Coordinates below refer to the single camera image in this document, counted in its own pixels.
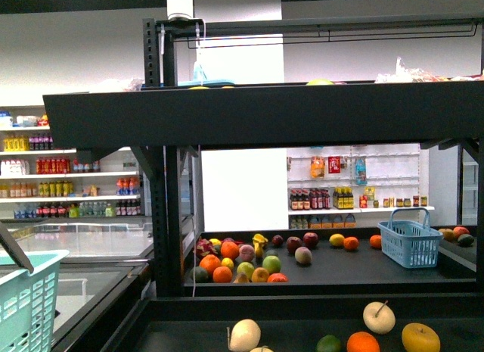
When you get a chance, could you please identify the light teal shopping basket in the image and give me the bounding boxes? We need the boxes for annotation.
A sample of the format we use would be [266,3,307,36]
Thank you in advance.
[1,250,70,351]

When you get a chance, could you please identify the white sauce shelf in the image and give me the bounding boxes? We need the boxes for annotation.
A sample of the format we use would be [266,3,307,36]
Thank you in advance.
[287,144,434,229]

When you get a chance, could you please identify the white drinks shelf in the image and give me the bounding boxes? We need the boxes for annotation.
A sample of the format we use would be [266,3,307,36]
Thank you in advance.
[1,105,144,221]

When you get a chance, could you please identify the white pear left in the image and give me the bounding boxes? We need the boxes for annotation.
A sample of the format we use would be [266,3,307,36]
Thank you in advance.
[226,319,261,352]

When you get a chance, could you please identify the small blue basket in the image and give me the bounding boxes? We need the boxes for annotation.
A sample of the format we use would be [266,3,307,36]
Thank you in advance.
[377,207,443,269]

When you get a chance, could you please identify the green lime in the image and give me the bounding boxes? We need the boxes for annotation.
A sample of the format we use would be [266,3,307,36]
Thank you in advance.
[315,335,342,352]

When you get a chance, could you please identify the white pear with stem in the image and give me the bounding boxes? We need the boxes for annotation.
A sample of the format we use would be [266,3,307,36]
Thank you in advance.
[362,301,396,335]

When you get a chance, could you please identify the orange near front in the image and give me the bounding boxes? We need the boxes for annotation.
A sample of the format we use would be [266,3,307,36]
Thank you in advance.
[346,332,380,352]

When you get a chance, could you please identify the yellow apple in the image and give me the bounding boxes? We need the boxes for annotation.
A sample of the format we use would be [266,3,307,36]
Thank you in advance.
[402,322,441,352]

